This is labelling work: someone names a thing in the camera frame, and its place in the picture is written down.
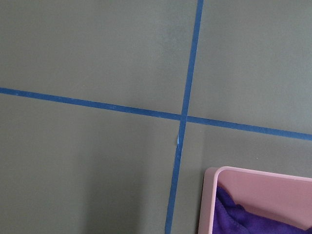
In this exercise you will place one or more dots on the pink plastic bin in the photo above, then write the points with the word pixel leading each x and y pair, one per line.
pixel 284 198

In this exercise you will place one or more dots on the purple microfiber cloth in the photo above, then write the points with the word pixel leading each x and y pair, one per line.
pixel 231 218

